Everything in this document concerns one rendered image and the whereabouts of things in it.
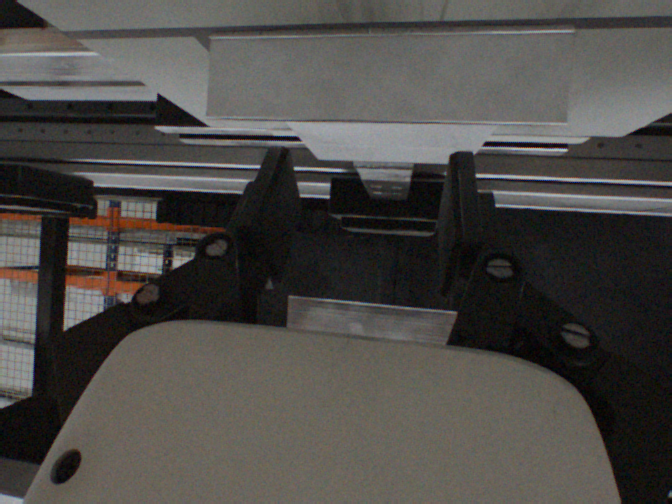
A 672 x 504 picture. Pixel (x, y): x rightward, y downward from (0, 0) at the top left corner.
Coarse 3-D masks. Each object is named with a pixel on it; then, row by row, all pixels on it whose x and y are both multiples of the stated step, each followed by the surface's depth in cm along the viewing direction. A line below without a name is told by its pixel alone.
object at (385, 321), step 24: (288, 312) 19; (312, 312) 19; (336, 312) 19; (360, 312) 19; (384, 312) 18; (408, 312) 18; (432, 312) 18; (456, 312) 18; (384, 336) 18; (408, 336) 18; (432, 336) 18
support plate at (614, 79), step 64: (64, 0) 9; (128, 0) 8; (192, 0) 8; (256, 0) 8; (320, 0) 8; (384, 0) 8; (448, 0) 8; (512, 0) 7; (576, 0) 7; (640, 0) 7; (128, 64) 12; (192, 64) 11; (576, 64) 10; (640, 64) 10; (512, 128) 15; (576, 128) 14
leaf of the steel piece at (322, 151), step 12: (312, 144) 19; (324, 144) 19; (324, 156) 21; (336, 156) 21; (348, 156) 21; (360, 156) 21; (372, 156) 21; (384, 156) 20; (396, 156) 20; (408, 156) 20; (420, 156) 20; (432, 156) 20; (444, 156) 19
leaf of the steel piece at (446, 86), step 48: (240, 48) 9; (288, 48) 9; (336, 48) 9; (384, 48) 9; (432, 48) 9; (480, 48) 8; (528, 48) 8; (240, 96) 9; (288, 96) 9; (336, 96) 9; (384, 96) 9; (432, 96) 9; (480, 96) 8; (528, 96) 8; (336, 144) 19; (384, 144) 18; (432, 144) 17; (480, 144) 17
